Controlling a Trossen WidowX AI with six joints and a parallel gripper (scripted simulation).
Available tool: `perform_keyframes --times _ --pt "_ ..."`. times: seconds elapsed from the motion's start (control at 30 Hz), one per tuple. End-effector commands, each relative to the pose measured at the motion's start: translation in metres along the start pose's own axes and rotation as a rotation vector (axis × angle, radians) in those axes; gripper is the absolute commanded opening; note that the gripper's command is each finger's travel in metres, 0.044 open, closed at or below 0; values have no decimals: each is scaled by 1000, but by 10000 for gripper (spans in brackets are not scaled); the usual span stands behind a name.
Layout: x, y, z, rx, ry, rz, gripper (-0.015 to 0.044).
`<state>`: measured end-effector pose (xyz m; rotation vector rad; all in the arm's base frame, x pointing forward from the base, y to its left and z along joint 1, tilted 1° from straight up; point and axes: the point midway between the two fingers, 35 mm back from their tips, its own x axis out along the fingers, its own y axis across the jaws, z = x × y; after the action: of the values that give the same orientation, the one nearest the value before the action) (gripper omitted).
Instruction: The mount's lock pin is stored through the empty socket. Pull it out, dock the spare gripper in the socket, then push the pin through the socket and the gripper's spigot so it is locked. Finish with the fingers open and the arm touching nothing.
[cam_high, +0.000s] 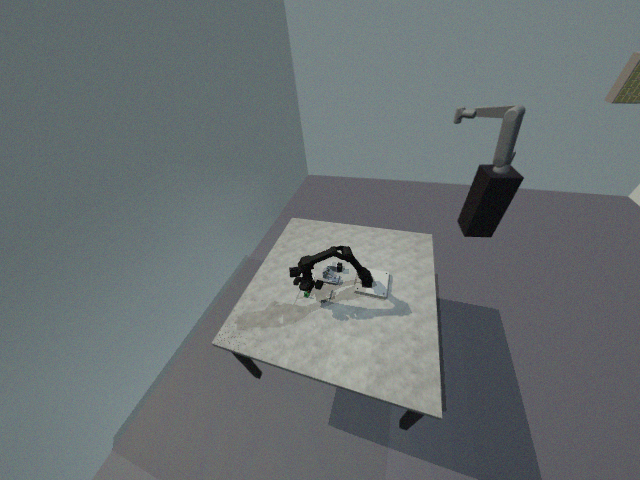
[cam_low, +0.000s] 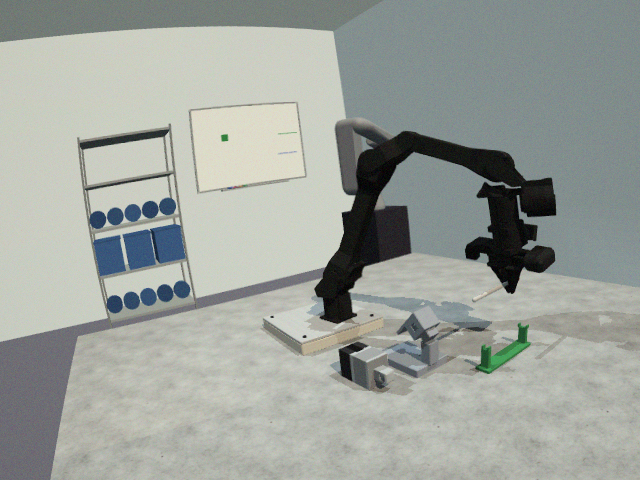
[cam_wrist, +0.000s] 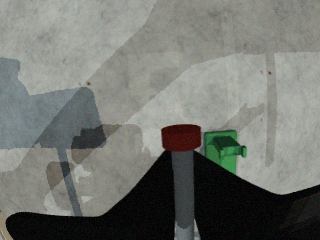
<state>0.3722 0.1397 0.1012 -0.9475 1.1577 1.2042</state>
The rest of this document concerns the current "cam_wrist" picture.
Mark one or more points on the grey pin with red head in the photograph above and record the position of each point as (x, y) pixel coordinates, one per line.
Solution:
(181, 140)

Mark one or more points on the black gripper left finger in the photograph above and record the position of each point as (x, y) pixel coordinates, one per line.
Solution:
(147, 212)

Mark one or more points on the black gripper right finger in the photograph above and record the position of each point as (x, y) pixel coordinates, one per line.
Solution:
(229, 208)

